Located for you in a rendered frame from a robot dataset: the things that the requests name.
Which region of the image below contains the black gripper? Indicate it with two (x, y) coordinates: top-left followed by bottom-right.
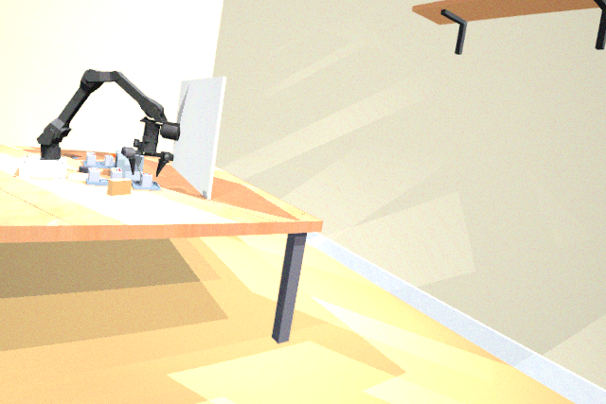
(121, 134), (174, 177)

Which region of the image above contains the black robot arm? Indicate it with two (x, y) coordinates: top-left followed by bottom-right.
(37, 69), (181, 161)

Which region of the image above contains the grey flat panel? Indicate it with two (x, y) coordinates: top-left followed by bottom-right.
(171, 77), (226, 200)

